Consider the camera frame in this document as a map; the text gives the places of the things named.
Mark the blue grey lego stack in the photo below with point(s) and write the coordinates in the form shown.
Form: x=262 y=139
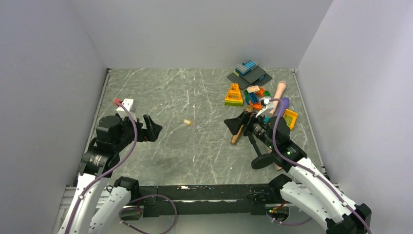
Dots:
x=241 y=69

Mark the yellow window toy block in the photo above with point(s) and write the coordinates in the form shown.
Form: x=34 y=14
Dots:
x=290 y=118

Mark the black microphone stand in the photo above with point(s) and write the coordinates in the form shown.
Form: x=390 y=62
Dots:
x=262 y=160

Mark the orange triangular toy block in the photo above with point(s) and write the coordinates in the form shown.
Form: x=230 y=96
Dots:
x=234 y=96

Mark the orange ring toy with bricks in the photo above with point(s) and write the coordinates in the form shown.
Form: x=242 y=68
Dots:
x=253 y=99

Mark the gold toy microphone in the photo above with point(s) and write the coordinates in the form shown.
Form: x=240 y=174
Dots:
x=235 y=138

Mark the yellow key tag with keyring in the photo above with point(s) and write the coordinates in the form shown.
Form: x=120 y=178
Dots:
x=188 y=122

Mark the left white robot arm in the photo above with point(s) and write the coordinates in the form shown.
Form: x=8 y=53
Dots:
x=113 y=134

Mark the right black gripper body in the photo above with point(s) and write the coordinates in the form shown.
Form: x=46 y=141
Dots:
x=256 y=126

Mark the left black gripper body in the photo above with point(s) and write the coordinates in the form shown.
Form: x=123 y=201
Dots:
x=128 y=130

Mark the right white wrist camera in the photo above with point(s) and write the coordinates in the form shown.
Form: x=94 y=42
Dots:
x=268 y=107

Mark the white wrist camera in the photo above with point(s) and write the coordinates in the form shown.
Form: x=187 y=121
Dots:
x=124 y=107
x=268 y=107

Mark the aluminium frame rail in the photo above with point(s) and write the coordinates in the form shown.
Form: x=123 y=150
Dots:
x=68 y=196

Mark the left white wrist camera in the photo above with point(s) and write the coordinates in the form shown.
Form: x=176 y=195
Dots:
x=124 y=107

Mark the purple toy microphone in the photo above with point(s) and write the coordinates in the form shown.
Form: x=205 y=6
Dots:
x=281 y=110

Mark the dark grey lego baseplate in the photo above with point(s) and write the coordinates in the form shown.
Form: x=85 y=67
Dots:
x=258 y=76

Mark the pink toy microphone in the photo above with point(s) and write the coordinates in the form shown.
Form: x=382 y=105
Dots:
x=282 y=85

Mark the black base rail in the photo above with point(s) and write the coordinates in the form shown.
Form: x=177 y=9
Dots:
x=155 y=201

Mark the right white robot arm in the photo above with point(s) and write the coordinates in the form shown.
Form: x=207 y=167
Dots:
x=302 y=184

